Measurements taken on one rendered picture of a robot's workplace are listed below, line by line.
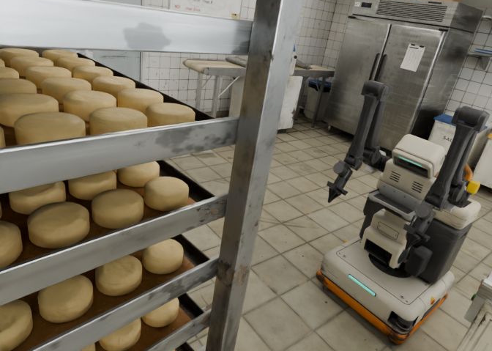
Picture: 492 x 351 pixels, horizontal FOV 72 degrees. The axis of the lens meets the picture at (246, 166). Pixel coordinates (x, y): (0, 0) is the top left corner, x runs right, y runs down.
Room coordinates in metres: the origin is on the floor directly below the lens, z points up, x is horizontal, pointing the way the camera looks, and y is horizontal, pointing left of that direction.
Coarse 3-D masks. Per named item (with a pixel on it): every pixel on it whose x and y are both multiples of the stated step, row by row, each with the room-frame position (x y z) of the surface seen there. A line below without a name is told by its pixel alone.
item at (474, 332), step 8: (488, 304) 0.92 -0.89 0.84; (480, 312) 0.93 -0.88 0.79; (488, 312) 0.91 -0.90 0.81; (480, 320) 0.92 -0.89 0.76; (488, 320) 0.90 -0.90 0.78; (472, 328) 0.92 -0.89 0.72; (480, 328) 0.91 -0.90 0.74; (488, 328) 0.90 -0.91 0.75; (464, 336) 0.94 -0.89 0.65; (472, 336) 0.91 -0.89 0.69; (480, 336) 0.90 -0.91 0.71; (488, 336) 0.89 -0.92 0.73; (464, 344) 0.92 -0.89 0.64; (472, 344) 0.91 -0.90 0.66; (480, 344) 0.89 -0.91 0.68; (488, 344) 0.88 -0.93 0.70
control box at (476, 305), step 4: (488, 276) 1.08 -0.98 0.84; (476, 296) 0.98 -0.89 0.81; (476, 300) 0.98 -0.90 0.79; (480, 300) 0.97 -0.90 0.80; (484, 300) 0.97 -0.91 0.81; (472, 304) 0.98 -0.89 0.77; (476, 304) 0.98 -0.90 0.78; (480, 304) 0.97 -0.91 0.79; (472, 308) 0.98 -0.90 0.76; (476, 308) 0.97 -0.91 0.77; (468, 312) 0.98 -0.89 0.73; (472, 312) 0.97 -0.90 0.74; (476, 312) 0.97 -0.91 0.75; (464, 316) 0.99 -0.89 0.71; (468, 316) 0.98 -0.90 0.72; (472, 316) 0.97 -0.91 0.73; (468, 320) 0.97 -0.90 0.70; (472, 320) 0.97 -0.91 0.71
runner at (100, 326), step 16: (192, 272) 0.30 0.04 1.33; (208, 272) 0.32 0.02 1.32; (160, 288) 0.27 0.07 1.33; (176, 288) 0.29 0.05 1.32; (192, 288) 0.31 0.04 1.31; (128, 304) 0.25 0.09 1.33; (144, 304) 0.26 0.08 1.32; (160, 304) 0.27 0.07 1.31; (96, 320) 0.22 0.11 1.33; (112, 320) 0.23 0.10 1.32; (128, 320) 0.25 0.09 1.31; (64, 336) 0.20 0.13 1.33; (80, 336) 0.21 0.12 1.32; (96, 336) 0.22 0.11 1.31
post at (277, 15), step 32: (256, 0) 0.33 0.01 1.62; (288, 0) 0.32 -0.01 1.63; (256, 32) 0.33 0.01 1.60; (288, 32) 0.33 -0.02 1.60; (256, 64) 0.32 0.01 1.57; (288, 64) 0.33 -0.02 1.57; (256, 96) 0.32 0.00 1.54; (256, 128) 0.32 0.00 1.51; (256, 160) 0.32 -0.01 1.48; (256, 192) 0.32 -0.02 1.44; (224, 224) 0.33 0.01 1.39; (256, 224) 0.33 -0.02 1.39; (224, 256) 0.33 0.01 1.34; (224, 288) 0.32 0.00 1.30; (224, 320) 0.32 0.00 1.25
